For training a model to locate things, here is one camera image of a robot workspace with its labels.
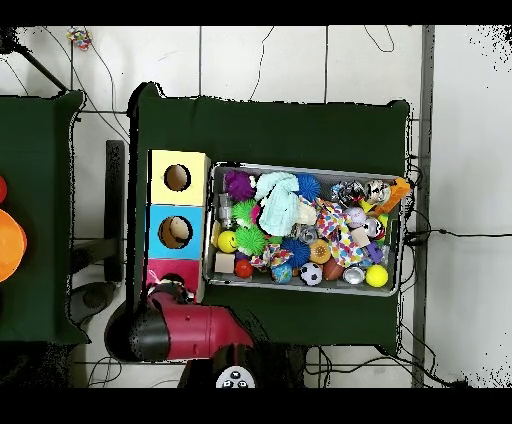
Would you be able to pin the green spiky ball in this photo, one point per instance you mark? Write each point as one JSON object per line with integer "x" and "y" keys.
{"x": 250, "y": 240}

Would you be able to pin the dark green table cloth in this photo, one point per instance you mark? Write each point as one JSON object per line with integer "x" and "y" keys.
{"x": 36, "y": 160}
{"x": 280, "y": 132}

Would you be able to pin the white baseball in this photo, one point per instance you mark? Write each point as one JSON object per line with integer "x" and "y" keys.
{"x": 355, "y": 217}

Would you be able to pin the small red round object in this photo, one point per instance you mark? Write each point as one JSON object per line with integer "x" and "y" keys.
{"x": 2, "y": 190}

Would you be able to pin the black and white soccer ball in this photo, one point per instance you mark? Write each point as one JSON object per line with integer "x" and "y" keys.
{"x": 310, "y": 274}

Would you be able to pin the orange-red smooth ball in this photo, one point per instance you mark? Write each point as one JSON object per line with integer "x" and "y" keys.
{"x": 244, "y": 269}

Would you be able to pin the yellow smiley ball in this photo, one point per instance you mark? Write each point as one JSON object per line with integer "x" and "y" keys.
{"x": 227, "y": 242}

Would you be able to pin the wooden three-hole box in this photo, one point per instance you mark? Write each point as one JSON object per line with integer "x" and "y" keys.
{"x": 176, "y": 196}

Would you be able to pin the yellow tennis ball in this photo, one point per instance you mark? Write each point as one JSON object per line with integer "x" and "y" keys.
{"x": 376, "y": 276}

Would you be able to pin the large blue spiky ball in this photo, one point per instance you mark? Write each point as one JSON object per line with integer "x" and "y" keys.
{"x": 308, "y": 186}

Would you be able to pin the large orange round object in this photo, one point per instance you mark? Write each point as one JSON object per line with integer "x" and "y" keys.
{"x": 12, "y": 244}

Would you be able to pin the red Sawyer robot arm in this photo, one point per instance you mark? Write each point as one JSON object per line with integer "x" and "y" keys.
{"x": 200, "y": 328}

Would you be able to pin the purple spiky monster toy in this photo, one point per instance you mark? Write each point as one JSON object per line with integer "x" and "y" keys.
{"x": 239, "y": 186}

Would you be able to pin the metal mesh bin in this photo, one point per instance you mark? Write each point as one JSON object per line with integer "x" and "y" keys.
{"x": 260, "y": 282}

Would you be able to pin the cream fleece cloth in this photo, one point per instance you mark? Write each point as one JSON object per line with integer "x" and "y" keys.
{"x": 307, "y": 214}

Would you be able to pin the pink spiky ball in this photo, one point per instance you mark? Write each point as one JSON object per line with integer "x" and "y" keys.
{"x": 255, "y": 215}

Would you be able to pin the black panel stand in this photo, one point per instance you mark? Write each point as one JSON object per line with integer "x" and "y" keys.
{"x": 114, "y": 200}

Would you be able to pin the mint green muslin cloth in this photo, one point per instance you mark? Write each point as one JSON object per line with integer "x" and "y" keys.
{"x": 280, "y": 208}

